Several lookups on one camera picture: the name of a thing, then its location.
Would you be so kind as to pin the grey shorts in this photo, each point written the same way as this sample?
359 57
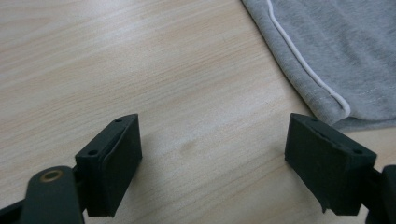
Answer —
342 46

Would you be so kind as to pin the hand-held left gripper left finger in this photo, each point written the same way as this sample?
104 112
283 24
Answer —
109 168

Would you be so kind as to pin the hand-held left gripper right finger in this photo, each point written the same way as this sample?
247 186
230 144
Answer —
330 161

